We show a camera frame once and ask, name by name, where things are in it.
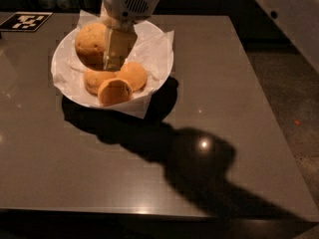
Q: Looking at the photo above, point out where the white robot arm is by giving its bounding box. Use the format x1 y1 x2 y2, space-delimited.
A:
102 0 319 72

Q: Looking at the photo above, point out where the black white fiducial marker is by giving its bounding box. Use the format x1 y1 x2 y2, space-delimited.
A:
0 12 53 32

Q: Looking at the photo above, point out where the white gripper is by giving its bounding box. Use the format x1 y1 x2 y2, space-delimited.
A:
102 0 160 72

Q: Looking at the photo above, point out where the white bowl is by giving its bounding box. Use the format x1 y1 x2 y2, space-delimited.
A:
50 15 174 111

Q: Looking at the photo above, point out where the white paper liner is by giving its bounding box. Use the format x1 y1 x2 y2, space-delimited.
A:
53 9 175 120

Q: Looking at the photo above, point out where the orange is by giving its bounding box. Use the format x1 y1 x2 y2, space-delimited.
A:
75 22 106 70
116 62 148 92
84 69 116 95
98 78 133 107

